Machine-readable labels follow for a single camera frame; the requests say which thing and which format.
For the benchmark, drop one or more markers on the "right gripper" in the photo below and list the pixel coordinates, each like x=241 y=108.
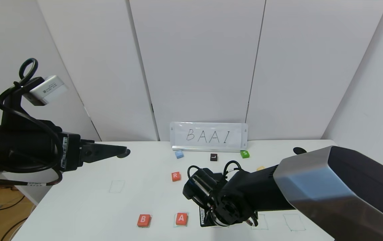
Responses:
x=206 y=217

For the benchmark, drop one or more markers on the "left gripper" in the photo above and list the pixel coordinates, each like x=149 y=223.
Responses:
x=70 y=152

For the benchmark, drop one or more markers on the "orange A letter block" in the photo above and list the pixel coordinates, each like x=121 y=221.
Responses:
x=181 y=219

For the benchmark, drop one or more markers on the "orange B letter block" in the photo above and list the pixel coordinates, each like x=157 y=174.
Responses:
x=144 y=220

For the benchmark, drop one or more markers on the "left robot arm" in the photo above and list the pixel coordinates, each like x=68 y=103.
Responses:
x=10 y=147

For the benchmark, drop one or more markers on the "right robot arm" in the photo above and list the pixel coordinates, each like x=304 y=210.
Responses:
x=311 y=187

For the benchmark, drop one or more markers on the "white laminated BAAI sign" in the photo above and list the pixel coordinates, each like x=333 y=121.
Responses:
x=208 y=135

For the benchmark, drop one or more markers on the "orange R letter block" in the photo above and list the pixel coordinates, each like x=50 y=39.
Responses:
x=176 y=176

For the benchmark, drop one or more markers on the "black L letter block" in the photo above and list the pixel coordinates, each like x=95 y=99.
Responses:
x=213 y=157

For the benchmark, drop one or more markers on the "light blue letter block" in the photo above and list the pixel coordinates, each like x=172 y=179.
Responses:
x=179 y=154

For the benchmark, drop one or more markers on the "green S letter block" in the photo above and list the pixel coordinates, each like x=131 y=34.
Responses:
x=245 y=154

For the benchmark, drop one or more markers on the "silver sign holder rail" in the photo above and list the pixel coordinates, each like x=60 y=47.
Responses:
x=208 y=149

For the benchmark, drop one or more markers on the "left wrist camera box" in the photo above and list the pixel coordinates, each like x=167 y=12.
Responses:
x=47 y=89

